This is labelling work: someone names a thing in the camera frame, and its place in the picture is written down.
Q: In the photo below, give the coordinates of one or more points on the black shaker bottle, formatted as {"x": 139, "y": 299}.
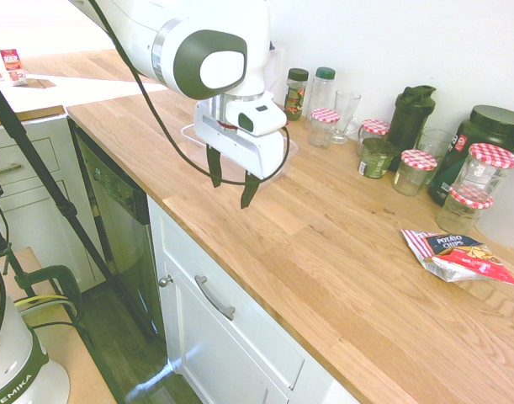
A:
{"x": 411, "y": 120}

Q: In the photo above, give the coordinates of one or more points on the large glass jar gingham lid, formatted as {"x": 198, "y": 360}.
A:
{"x": 488, "y": 166}

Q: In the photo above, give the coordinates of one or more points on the brown cardboard sheet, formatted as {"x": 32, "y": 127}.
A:
{"x": 42, "y": 83}

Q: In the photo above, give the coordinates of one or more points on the clear glass mug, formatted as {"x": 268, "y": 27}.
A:
{"x": 346, "y": 110}

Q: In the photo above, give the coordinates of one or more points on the black stainless dishwasher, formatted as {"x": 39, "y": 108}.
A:
{"x": 118, "y": 219}

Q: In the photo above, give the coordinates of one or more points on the glass jar red gingham lid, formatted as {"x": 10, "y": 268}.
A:
{"x": 373, "y": 128}
{"x": 324, "y": 126}
{"x": 414, "y": 174}
{"x": 464, "y": 210}

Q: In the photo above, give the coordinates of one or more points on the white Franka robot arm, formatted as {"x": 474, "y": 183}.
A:
{"x": 134, "y": 29}

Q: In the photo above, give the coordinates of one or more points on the red white carton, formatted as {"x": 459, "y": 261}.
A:
{"x": 10, "y": 61}

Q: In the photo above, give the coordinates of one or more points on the clear glass tumbler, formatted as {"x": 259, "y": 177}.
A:
{"x": 434, "y": 141}

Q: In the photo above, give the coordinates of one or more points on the silver cabinet knob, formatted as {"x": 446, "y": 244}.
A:
{"x": 165, "y": 280}

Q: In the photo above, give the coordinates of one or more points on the green metal clamp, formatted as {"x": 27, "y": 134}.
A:
{"x": 65, "y": 280}

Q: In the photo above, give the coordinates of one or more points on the green cup dark lid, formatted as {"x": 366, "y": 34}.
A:
{"x": 376, "y": 162}

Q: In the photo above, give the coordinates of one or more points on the small red white packet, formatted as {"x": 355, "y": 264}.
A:
{"x": 17, "y": 78}

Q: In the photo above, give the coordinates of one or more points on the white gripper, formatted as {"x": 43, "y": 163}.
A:
{"x": 235, "y": 147}

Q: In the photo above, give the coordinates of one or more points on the white grey wrist camera box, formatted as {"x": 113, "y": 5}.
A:
{"x": 263, "y": 120}

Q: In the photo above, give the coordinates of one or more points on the red potato chip bag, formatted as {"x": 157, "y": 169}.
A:
{"x": 458, "y": 256}

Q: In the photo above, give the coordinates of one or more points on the large dark protein tub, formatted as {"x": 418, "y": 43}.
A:
{"x": 488, "y": 128}

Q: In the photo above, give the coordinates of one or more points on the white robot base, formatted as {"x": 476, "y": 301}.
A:
{"x": 17, "y": 366}

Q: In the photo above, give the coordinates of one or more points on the clear bottle green lid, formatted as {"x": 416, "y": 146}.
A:
{"x": 322, "y": 90}

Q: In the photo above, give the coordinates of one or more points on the spice jar dark green lid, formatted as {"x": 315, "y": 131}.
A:
{"x": 295, "y": 97}

